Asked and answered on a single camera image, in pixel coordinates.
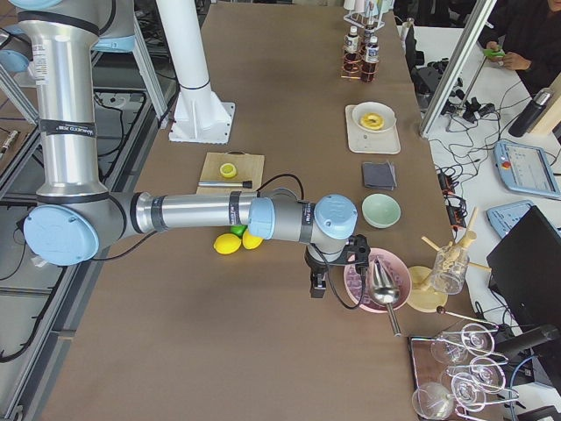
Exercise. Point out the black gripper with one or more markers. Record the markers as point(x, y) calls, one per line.
point(316, 266)

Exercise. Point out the tea bottle white cap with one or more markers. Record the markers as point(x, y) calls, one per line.
point(369, 31)

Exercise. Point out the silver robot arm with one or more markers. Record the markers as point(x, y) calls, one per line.
point(77, 216)

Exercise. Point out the cream serving tray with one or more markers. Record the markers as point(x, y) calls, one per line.
point(364, 140)

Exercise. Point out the wine glass rack tray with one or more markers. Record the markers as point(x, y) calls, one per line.
point(458, 374)

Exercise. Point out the tea bottle in rack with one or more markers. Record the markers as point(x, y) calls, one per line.
point(351, 43)
point(371, 54)

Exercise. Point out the clear ice cubes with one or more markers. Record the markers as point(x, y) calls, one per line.
point(352, 282)

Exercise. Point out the steel ice scoop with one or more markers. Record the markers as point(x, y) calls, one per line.
point(384, 292)

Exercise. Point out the yellow lemon back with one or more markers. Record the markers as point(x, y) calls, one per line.
point(250, 241)

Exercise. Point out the yellow lemon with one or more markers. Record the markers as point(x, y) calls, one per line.
point(250, 241)
point(227, 243)

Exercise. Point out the pink bowl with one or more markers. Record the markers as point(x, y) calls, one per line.
point(398, 265)

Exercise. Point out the green ceramic bowl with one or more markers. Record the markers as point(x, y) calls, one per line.
point(380, 211)

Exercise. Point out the green lime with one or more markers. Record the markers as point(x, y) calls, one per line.
point(238, 229)

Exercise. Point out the yellow lemon front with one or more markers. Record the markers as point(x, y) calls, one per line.
point(227, 243)

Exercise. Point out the wooden mug tree stand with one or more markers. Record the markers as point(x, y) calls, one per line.
point(423, 296)

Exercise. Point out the steel muddler black tip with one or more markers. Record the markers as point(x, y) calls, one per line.
point(225, 185)

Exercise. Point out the grey folded cloth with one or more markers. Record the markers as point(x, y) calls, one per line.
point(379, 175)

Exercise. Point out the wooden cutting board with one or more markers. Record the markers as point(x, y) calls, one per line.
point(249, 168)

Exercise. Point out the half lemon slice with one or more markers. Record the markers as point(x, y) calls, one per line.
point(228, 170)

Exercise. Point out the white round plate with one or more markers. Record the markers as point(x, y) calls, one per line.
point(385, 111)

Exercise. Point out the blue teach pendant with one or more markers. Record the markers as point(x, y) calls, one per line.
point(504, 217)
point(525, 169)

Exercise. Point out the black laptop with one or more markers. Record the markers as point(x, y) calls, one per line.
point(526, 270)

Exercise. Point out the black water bottle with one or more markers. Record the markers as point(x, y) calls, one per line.
point(531, 112)

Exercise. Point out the seated person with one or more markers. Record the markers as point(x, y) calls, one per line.
point(528, 32)

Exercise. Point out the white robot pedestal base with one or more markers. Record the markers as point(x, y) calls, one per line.
point(199, 116)

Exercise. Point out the copper wire bottle rack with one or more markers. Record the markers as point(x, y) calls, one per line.
point(357, 74)

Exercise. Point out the white wire cup rack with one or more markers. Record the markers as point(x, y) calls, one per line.
point(363, 13)

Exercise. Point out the aluminium frame post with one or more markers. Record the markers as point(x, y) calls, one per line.
point(469, 36)

